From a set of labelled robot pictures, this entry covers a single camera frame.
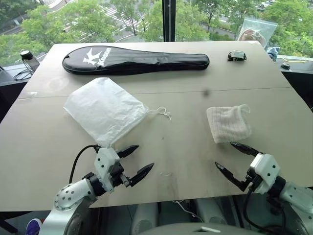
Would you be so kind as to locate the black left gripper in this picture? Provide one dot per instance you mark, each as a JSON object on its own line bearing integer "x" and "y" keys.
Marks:
{"x": 120, "y": 174}

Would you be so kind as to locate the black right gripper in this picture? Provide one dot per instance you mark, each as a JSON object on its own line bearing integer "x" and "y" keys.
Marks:
{"x": 253, "y": 182}

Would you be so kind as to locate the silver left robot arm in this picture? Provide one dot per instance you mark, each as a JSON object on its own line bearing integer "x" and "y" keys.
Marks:
{"x": 71, "y": 198}

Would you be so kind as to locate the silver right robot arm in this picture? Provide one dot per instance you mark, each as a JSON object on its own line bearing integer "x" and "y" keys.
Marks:
{"x": 297, "y": 205}

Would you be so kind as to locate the white cloth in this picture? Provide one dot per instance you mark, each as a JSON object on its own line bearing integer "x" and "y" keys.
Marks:
{"x": 228, "y": 123}

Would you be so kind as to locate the clear plastic zip bag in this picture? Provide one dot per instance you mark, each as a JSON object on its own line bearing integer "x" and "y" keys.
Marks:
{"x": 256, "y": 30}

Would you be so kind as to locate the grey rounded robot leg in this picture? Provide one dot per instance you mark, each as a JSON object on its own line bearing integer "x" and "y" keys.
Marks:
{"x": 144, "y": 218}
{"x": 211, "y": 211}

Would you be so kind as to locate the grey robot torso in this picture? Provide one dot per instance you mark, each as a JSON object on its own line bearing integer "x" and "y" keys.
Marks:
{"x": 190, "y": 229}

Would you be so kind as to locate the black racket cover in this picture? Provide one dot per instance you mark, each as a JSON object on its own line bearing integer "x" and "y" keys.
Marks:
{"x": 137, "y": 61}

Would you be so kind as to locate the small black round object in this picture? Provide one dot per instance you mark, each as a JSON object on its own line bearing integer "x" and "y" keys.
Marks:
{"x": 285, "y": 65}

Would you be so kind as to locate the blue cloth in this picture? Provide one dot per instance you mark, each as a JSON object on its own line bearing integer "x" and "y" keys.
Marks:
{"x": 273, "y": 52}

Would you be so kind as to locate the purple shoe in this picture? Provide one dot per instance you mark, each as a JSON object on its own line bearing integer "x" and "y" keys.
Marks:
{"x": 33, "y": 226}

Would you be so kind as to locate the black round device with stand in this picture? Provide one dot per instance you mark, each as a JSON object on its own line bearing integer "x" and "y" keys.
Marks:
{"x": 26, "y": 55}

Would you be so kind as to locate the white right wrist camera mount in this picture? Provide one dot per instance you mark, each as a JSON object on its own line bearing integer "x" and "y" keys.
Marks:
{"x": 265, "y": 170}

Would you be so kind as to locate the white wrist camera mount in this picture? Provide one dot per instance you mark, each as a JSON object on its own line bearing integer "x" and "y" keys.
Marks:
{"x": 265, "y": 170}
{"x": 106, "y": 164}

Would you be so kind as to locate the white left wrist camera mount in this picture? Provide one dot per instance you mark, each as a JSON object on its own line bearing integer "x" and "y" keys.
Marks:
{"x": 106, "y": 164}

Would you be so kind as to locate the black window frame post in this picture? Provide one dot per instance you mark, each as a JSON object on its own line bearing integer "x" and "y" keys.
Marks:
{"x": 169, "y": 19}

